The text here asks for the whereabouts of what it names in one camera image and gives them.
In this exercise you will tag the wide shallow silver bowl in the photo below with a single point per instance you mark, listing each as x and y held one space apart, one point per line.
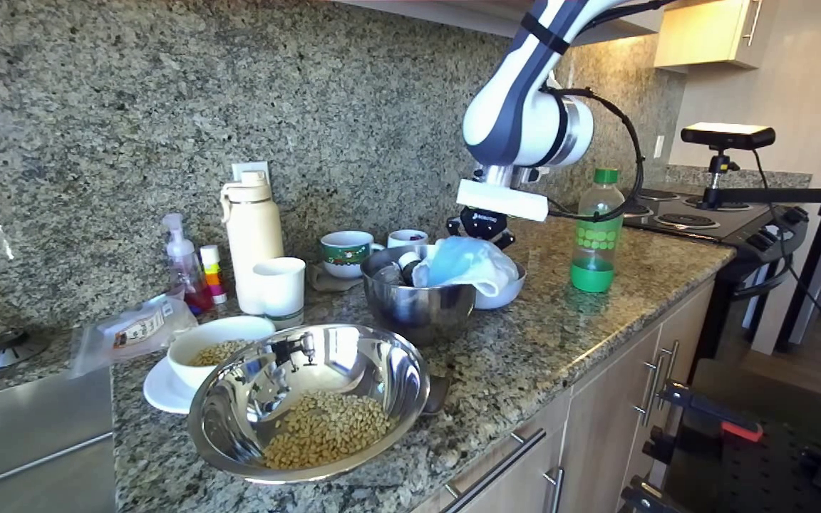
316 416

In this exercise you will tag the white mug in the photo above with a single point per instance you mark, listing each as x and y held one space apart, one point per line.
410 240

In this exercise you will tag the white bowl with grains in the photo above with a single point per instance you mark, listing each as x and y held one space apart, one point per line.
207 352

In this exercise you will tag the clear plastic labelled bag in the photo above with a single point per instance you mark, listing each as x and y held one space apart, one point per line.
135 329

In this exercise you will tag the small white wall outlet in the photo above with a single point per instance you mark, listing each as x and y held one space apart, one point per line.
661 145

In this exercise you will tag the blue and white towel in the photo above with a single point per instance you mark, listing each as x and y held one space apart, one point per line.
463 259

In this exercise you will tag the deep steel mixing bowl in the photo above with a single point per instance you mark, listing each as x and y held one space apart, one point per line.
430 314

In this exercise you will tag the white saucer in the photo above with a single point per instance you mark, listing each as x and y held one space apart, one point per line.
158 389

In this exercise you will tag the black camera on stand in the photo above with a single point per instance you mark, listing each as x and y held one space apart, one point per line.
728 135

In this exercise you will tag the grey bowl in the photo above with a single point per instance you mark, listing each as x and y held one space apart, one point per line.
505 293

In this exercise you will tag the green capped plastic bottle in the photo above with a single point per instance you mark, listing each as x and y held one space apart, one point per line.
597 245

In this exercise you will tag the beige thermos bottle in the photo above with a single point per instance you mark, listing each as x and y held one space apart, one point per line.
253 236

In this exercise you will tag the red and yellow small bottle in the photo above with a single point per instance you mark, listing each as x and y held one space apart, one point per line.
212 275

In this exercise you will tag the steel kitchen sink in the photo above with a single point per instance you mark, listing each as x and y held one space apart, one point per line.
31 444

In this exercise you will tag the black stove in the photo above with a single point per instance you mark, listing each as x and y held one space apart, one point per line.
715 236

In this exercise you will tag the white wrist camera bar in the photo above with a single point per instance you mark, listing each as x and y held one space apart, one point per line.
500 199

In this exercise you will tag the black clamp stand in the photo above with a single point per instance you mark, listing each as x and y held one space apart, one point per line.
742 444

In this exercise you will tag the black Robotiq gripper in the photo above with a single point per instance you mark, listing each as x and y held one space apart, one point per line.
484 229

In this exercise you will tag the small white cup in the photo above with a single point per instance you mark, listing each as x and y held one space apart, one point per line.
280 285

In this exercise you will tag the clear soap bottle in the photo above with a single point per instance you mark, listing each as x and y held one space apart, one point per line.
182 259

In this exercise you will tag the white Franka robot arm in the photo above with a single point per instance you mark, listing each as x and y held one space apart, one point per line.
514 115

